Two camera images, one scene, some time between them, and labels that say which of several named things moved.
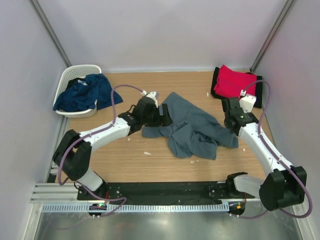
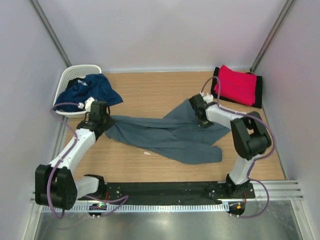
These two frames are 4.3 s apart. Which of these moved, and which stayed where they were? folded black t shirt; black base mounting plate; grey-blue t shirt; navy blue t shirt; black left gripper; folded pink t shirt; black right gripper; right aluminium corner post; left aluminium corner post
Moved: grey-blue t shirt; black right gripper; black left gripper
Stayed: black base mounting plate; folded black t shirt; right aluminium corner post; folded pink t shirt; left aluminium corner post; navy blue t shirt
